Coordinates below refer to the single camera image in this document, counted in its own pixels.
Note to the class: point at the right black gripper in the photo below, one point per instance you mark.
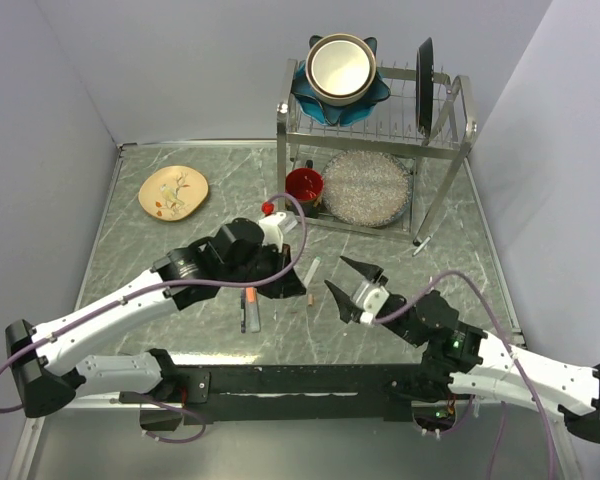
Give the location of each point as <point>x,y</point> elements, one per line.
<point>345,308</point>

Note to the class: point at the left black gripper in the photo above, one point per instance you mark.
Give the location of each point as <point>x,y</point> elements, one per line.
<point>292,286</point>

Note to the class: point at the white green-tipped highlighter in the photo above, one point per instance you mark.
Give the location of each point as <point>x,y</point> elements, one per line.
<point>311,271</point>

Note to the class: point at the large orange marker cap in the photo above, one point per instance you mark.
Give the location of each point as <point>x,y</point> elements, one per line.
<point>251,295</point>

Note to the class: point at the dark blue pen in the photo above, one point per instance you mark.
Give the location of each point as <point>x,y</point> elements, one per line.
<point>243,312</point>

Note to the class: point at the grey marker orange tip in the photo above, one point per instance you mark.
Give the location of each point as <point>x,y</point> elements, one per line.
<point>252,316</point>

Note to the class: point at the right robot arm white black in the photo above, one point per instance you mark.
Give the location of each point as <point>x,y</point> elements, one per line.
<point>461,359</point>

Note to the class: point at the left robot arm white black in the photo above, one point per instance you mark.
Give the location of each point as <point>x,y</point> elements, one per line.
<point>55,362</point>

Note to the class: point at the grey pen by rack leg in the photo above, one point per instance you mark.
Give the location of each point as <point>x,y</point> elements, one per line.
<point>420,246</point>

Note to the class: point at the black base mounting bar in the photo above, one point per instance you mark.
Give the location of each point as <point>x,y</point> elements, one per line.
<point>220,393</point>

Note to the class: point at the red black mug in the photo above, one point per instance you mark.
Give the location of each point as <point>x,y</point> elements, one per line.
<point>306,185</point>

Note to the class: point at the speckled grey plate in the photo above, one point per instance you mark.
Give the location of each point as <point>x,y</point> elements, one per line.
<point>368,189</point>

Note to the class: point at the steel dish rack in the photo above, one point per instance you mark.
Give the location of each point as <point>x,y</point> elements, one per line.
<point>389,129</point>

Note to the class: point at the yellow bird-pattern plate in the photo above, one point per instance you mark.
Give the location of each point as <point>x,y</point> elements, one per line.
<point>173,193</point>

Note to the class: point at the cream bowl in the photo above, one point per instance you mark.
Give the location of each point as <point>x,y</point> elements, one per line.
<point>340,67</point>

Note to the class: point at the black plate upright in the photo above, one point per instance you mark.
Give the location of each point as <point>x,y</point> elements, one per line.
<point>425,87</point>

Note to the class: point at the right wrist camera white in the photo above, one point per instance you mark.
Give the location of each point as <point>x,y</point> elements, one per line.
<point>370,298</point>

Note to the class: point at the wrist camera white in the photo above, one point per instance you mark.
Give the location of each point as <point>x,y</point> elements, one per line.
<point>275,225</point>
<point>370,298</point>

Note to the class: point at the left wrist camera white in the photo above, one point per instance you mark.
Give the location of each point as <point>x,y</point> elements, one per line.
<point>275,225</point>

